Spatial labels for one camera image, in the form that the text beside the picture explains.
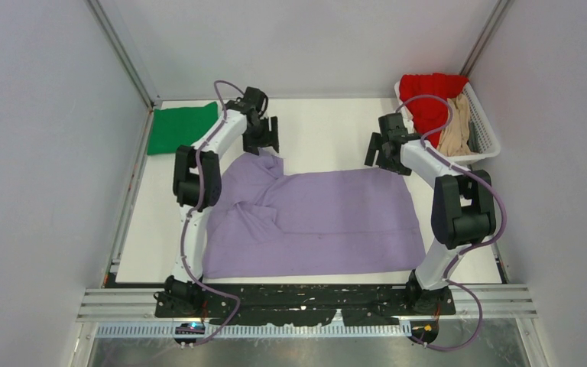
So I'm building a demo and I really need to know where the beige t-shirt in basket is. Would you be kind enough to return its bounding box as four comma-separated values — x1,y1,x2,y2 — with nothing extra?
437,93,473,157

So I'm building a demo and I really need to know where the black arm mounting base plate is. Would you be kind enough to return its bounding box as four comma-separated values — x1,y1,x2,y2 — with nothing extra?
154,284,456,326

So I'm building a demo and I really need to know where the lavender purple t-shirt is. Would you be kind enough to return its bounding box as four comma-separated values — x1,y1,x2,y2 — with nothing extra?
203,152,426,279

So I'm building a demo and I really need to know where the red t-shirt in basket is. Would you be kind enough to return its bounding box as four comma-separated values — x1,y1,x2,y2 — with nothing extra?
398,73,469,149

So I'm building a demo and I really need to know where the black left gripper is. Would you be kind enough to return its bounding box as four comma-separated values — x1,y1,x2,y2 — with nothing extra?
245,116,279,156

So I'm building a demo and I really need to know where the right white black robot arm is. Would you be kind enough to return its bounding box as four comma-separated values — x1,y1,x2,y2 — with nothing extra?
365,112,497,314

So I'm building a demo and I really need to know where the green folded t-shirt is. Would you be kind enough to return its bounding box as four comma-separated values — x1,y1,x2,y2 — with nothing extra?
147,102,219,155

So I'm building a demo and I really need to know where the aluminium front frame rail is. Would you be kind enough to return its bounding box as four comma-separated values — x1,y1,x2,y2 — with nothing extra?
76,284,537,340

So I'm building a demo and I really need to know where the white plastic laundry basket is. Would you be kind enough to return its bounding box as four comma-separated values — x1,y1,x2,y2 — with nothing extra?
394,79,501,165

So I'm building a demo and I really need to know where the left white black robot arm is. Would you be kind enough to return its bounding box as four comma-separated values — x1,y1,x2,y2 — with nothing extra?
164,86,280,317

